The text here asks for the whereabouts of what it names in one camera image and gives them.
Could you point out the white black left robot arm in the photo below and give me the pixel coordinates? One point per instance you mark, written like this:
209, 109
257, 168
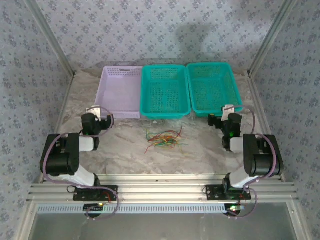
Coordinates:
62, 160

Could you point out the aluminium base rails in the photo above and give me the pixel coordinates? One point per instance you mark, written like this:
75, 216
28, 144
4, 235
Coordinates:
162, 187

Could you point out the aluminium table side rail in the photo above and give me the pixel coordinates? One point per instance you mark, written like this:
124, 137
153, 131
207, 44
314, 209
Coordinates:
63, 107
257, 100

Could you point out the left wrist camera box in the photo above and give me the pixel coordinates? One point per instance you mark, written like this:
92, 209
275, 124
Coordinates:
93, 111

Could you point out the teal plastic basket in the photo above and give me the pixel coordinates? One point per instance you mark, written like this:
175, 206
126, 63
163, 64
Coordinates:
162, 95
212, 87

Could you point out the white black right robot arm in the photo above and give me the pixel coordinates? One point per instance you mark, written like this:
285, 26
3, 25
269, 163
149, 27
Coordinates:
265, 160

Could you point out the aluminium frame post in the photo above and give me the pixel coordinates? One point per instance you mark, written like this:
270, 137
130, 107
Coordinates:
272, 37
50, 40

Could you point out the lilac plastic basket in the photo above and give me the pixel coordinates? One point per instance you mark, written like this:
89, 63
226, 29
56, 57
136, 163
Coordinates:
117, 95

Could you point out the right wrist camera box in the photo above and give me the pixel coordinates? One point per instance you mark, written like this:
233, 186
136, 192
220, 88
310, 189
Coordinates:
227, 112

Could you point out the small black controller board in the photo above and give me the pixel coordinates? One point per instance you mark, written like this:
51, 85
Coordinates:
92, 208
232, 208

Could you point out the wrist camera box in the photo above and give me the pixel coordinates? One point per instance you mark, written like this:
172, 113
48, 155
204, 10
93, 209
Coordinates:
227, 112
93, 111

